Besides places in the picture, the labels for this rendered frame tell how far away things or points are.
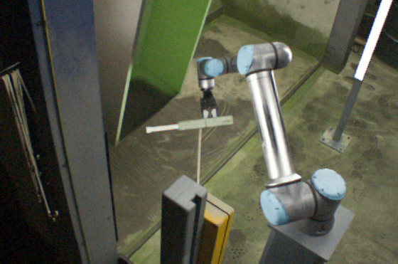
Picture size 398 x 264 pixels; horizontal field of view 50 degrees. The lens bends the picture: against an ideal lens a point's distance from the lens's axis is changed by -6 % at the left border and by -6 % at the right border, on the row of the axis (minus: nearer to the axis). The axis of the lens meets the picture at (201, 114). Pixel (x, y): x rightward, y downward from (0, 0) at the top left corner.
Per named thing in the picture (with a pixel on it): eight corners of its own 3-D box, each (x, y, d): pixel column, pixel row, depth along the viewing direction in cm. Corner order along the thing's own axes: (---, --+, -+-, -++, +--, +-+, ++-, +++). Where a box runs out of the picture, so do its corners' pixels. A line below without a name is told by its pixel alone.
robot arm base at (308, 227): (340, 215, 195) (346, 202, 189) (322, 244, 184) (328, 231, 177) (304, 195, 203) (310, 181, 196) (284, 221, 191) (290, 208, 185)
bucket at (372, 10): (372, 45, 432) (381, 20, 413) (347, 33, 444) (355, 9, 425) (382, 33, 451) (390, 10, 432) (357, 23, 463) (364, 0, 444)
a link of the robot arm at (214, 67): (226, 57, 234) (218, 57, 246) (205, 60, 231) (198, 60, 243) (228, 75, 236) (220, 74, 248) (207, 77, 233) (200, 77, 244)
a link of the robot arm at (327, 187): (342, 215, 184) (355, 189, 172) (308, 225, 179) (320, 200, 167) (325, 188, 194) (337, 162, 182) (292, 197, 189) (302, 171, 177)
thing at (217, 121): (224, 112, 270) (234, 116, 247) (224, 119, 270) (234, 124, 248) (143, 121, 262) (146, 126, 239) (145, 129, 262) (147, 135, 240)
